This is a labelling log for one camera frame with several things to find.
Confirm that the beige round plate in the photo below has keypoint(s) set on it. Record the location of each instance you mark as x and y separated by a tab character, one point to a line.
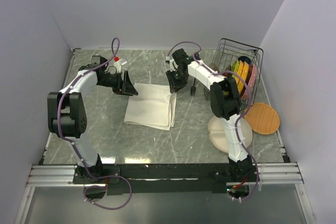
218	138

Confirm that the pink plate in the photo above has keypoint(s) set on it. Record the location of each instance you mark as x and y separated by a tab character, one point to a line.
250	81

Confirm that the orange woven round placemat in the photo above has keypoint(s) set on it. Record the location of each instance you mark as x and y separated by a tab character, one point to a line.
263	119

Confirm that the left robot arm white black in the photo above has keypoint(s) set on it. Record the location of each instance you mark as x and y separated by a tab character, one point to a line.
66	111

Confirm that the dark blue bowl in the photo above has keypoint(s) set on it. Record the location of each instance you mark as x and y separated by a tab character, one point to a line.
245	59

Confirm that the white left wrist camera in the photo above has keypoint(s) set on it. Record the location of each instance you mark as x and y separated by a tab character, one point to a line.
119	63

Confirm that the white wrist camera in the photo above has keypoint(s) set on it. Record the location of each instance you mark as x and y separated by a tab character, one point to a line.
170	64
119	63

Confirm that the brown round plate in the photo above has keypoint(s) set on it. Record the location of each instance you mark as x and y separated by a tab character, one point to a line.
214	67

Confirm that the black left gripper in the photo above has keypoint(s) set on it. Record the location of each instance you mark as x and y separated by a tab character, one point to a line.
128	88

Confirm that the black fork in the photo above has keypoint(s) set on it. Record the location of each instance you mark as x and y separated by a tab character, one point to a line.
193	88

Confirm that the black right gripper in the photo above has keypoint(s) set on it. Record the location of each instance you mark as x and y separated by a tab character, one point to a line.
174	85

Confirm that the black wire dish rack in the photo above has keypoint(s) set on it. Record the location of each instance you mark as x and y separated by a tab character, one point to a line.
229	50

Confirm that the yellow plate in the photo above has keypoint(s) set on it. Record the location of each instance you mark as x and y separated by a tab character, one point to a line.
238	81

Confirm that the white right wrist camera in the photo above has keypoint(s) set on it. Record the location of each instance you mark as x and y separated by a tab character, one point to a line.
170	64

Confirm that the white cloth napkin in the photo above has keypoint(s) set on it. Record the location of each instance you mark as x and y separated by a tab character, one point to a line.
154	106

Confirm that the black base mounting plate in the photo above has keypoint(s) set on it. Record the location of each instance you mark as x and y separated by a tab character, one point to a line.
119	179

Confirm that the green plate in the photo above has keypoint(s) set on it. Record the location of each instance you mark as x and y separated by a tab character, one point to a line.
235	66

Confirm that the orange plate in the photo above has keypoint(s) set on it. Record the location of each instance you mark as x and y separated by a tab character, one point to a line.
245	76

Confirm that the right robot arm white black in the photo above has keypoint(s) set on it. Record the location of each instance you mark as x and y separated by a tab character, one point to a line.
224	97

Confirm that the aluminium frame rail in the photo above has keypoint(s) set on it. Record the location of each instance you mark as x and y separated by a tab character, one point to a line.
62	175

